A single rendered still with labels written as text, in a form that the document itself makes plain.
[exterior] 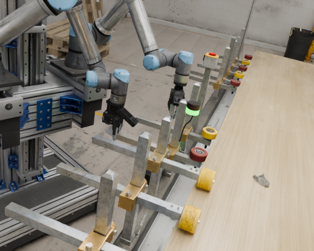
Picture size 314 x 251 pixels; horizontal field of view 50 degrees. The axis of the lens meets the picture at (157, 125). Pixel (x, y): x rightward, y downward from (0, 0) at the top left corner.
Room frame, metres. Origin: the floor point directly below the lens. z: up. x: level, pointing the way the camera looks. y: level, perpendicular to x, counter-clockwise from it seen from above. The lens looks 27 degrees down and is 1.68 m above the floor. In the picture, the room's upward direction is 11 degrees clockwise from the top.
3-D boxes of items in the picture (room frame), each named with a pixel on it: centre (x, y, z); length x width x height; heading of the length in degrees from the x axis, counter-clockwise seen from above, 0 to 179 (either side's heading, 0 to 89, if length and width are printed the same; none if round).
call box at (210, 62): (1.92, -0.23, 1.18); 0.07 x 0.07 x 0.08; 75
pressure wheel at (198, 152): (1.36, -0.21, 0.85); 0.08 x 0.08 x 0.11
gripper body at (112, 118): (1.47, 0.21, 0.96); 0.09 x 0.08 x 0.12; 75
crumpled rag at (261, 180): (1.22, -0.48, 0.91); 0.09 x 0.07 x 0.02; 10
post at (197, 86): (1.67, -0.16, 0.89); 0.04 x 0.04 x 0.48; 75
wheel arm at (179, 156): (1.41, -0.03, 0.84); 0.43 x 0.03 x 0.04; 75
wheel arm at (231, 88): (2.62, -0.35, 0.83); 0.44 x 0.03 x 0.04; 75
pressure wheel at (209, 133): (1.60, -0.28, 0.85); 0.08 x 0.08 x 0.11
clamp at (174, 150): (1.41, -0.10, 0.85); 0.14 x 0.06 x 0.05; 165
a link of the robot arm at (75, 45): (1.84, 0.50, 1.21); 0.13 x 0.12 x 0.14; 152
